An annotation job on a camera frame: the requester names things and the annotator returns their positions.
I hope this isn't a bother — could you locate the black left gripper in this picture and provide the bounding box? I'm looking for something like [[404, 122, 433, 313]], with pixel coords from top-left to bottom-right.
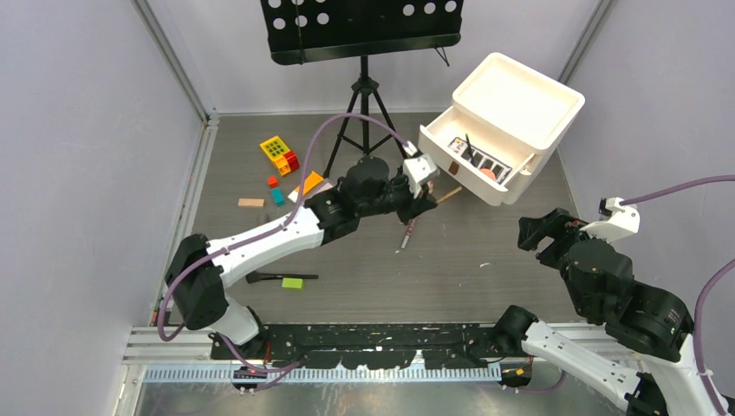
[[357, 165, 436, 225]]

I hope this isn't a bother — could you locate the thin tan wooden pencil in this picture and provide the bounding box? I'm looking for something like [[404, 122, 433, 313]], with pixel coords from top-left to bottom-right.
[[436, 186, 464, 204]]

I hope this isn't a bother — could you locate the white drawer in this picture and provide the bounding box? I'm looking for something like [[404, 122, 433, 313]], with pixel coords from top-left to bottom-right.
[[419, 107, 536, 206]]

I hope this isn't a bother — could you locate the pink round puff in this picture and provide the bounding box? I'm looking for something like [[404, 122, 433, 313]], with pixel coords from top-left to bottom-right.
[[480, 168, 497, 180]]

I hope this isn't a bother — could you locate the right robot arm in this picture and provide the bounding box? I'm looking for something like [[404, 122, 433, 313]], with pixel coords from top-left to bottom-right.
[[491, 207, 734, 415]]

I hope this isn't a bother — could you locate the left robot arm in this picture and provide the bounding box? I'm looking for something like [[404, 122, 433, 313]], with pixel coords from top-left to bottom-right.
[[160, 154, 439, 359]]

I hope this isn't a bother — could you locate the red silver lip pen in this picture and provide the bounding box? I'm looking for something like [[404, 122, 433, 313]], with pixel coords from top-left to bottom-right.
[[399, 218, 417, 250]]

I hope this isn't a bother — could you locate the clear false lashes pack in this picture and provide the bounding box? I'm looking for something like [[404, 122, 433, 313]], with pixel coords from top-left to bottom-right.
[[312, 181, 334, 194]]

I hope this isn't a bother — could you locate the orange white tube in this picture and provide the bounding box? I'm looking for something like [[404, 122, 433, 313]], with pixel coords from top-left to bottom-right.
[[288, 171, 324, 203]]

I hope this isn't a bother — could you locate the white drawer organizer box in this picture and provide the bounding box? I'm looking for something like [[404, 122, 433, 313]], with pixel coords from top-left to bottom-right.
[[451, 52, 586, 177]]

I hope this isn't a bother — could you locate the red orange toy block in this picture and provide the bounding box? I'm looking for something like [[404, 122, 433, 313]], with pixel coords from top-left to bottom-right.
[[275, 151, 300, 177]]

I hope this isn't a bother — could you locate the teal block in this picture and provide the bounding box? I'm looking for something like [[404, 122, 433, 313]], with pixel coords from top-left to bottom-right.
[[270, 187, 285, 206]]

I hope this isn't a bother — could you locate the green rectangular block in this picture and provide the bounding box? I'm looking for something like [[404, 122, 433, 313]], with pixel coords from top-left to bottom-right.
[[281, 277, 305, 290]]

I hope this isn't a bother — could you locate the yellow green toy block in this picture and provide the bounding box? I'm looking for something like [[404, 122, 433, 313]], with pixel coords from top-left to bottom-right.
[[259, 135, 290, 162]]

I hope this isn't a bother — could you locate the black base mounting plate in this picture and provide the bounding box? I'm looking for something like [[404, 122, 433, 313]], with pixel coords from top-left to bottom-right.
[[209, 323, 534, 370]]

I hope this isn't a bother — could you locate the beige rectangular block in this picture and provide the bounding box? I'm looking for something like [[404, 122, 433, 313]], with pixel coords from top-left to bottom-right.
[[237, 198, 265, 208]]

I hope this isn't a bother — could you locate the black music stand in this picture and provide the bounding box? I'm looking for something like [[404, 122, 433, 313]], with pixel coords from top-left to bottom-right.
[[259, 0, 465, 179]]

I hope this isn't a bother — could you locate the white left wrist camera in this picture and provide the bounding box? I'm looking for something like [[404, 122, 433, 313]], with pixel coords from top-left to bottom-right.
[[401, 141, 440, 198]]

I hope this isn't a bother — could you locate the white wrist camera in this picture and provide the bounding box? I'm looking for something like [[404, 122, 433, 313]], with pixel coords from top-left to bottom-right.
[[401, 141, 440, 198], [581, 197, 641, 243]]

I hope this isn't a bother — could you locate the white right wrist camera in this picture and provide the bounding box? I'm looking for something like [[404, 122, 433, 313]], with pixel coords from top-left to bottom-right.
[[581, 197, 641, 243]]

